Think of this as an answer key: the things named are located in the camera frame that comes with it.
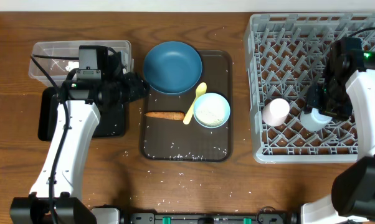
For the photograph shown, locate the light blue cup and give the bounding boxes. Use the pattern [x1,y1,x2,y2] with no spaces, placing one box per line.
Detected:
[300,108,333,132]

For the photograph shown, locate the dark blue plate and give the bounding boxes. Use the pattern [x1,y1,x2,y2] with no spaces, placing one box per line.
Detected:
[143,41,203,95]

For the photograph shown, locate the orange carrot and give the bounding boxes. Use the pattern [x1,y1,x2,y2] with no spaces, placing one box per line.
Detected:
[145,111,185,121]

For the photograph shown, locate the pink cup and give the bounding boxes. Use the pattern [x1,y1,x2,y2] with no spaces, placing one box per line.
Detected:
[262,98,290,126]

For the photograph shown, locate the light blue bowl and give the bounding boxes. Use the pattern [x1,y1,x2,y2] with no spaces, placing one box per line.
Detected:
[193,93,231,129]

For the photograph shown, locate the heap of rice grains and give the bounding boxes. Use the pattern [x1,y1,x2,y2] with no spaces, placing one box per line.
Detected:
[194,100,230,128]

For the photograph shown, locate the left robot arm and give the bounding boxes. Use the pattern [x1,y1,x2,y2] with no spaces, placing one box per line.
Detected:
[9,72,150,223]

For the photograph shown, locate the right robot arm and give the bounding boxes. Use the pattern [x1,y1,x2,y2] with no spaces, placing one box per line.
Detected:
[300,50,375,223]

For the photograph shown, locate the grey dishwasher rack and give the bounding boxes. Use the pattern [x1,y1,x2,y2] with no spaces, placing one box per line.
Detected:
[244,12,375,164]

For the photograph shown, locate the clear plastic waste bin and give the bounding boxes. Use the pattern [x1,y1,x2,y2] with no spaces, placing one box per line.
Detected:
[32,40,134,86]

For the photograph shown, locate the black rectangular tray bin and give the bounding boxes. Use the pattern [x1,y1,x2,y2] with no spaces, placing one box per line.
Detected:
[38,87,126,141]

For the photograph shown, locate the pale yellow plastic spoon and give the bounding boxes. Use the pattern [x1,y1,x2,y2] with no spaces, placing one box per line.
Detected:
[183,82,207,125]

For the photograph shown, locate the dark brown serving tray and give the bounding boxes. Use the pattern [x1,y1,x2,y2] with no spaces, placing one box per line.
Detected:
[139,50,233,162]

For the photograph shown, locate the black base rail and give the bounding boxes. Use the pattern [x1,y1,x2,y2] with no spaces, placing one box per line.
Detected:
[125,212,300,224]

